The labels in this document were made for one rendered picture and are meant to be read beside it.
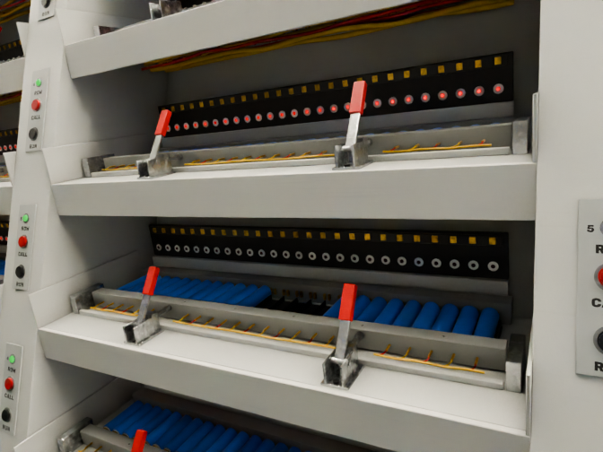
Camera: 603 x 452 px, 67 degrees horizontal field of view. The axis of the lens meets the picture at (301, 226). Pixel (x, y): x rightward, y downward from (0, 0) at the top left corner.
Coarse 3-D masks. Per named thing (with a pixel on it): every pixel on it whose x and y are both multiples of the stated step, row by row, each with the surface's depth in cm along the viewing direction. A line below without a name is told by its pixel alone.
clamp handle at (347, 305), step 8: (344, 288) 44; (352, 288) 44; (344, 296) 44; (352, 296) 43; (344, 304) 43; (352, 304) 43; (344, 312) 43; (352, 312) 43; (344, 320) 43; (352, 320) 43; (344, 328) 43; (344, 336) 42; (336, 344) 43; (344, 344) 42; (336, 352) 42; (344, 352) 42
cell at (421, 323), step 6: (426, 306) 50; (432, 306) 50; (438, 306) 51; (420, 312) 50; (426, 312) 49; (432, 312) 49; (438, 312) 50; (420, 318) 48; (426, 318) 48; (432, 318) 48; (414, 324) 47; (420, 324) 47; (426, 324) 47; (432, 324) 48
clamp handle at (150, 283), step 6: (150, 270) 57; (156, 270) 57; (150, 276) 57; (156, 276) 57; (144, 282) 57; (150, 282) 56; (144, 288) 56; (150, 288) 56; (144, 294) 56; (150, 294) 56; (144, 300) 56; (144, 306) 56; (144, 312) 55; (138, 318) 55
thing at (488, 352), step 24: (120, 312) 62; (168, 312) 60; (192, 312) 58; (216, 312) 56; (240, 312) 54; (264, 312) 53; (288, 312) 52; (264, 336) 51; (312, 336) 48; (336, 336) 48; (384, 336) 45; (408, 336) 44; (432, 336) 43; (456, 336) 43; (480, 336) 42; (408, 360) 43; (456, 360) 42; (480, 360) 41; (504, 360) 40
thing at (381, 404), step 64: (128, 256) 75; (64, 320) 64; (512, 320) 49; (192, 384) 50; (256, 384) 45; (384, 384) 41; (448, 384) 40; (512, 384) 38; (448, 448) 36; (512, 448) 34
